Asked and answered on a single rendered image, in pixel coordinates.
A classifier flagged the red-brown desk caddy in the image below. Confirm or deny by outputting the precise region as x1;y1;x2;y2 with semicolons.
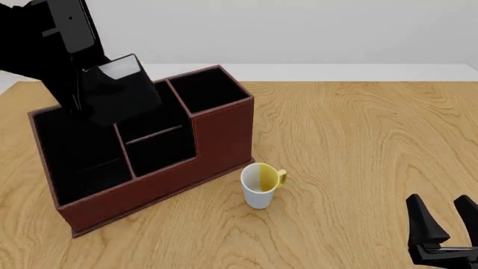
28;64;256;238

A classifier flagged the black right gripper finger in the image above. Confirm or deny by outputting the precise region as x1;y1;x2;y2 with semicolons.
406;193;451;247
453;195;478;248

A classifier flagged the white and yellow mug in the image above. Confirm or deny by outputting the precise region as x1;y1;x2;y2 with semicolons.
240;162;288;210

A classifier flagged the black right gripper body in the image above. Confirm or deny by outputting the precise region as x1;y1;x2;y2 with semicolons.
406;243;478;269

